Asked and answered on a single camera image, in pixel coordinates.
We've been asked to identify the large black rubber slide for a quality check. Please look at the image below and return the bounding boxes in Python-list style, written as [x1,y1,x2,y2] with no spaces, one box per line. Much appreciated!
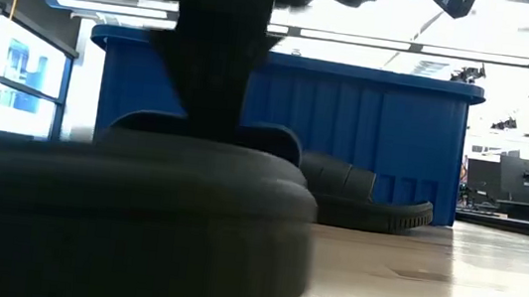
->
[0,91,329,297]

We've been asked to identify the blue plastic bin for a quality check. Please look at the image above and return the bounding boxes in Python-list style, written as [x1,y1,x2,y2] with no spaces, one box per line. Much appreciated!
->
[72,22,489,230]

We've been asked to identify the long ceiling light strip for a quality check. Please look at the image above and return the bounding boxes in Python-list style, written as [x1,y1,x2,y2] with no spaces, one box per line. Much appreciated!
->
[42,0,529,70]

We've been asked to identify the black ceiling mounted device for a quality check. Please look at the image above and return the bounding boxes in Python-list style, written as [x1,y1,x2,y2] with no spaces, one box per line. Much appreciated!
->
[449,60,488,86]
[489,113,520,132]

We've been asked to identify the small black monitor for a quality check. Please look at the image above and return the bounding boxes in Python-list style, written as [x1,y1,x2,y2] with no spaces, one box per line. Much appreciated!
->
[463,156,504,198]

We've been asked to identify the large black monitor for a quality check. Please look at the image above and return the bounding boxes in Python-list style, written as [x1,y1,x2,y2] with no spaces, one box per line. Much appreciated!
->
[495,154,529,204]

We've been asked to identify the dark background desk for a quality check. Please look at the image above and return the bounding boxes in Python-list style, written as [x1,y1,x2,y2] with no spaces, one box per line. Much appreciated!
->
[453,193,529,240]

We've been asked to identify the dark window frame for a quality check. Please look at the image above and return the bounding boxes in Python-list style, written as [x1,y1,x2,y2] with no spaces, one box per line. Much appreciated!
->
[0,0,86,143]

